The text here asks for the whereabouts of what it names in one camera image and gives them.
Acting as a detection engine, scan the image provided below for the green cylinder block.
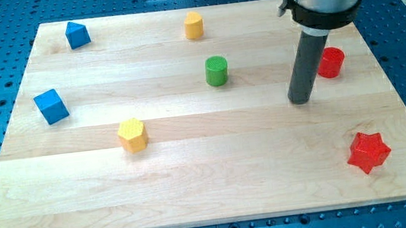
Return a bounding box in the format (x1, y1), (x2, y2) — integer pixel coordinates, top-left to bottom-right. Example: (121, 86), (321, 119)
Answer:
(205, 56), (228, 87)

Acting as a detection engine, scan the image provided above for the light wooden board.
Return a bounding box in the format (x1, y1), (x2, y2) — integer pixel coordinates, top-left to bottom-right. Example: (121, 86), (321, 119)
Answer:
(0, 0), (406, 228)

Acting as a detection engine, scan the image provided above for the yellow hexagonal block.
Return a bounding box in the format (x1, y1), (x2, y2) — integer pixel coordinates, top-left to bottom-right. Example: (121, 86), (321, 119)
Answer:
(117, 118), (149, 153)

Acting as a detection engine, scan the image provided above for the yellow cylinder block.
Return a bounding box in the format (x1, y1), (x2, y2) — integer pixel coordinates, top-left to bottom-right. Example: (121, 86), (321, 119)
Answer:
(184, 11), (204, 40)

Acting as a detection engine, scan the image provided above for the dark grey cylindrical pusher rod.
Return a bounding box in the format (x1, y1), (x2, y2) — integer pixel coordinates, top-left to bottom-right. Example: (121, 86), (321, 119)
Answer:
(287, 27), (329, 104)

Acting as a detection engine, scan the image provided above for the red cylinder block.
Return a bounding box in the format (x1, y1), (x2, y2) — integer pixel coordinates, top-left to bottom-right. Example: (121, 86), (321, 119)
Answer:
(318, 47), (345, 79)

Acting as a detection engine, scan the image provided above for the blue triangular prism block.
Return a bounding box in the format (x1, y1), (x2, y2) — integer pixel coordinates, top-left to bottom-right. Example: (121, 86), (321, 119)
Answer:
(65, 21), (91, 49)

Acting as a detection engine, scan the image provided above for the blue cube block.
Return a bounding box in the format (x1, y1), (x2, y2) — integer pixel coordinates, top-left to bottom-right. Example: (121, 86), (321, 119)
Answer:
(34, 89), (70, 124)

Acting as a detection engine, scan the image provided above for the red star block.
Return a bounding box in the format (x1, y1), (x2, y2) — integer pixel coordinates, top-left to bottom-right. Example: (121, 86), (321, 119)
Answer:
(347, 132), (392, 175)

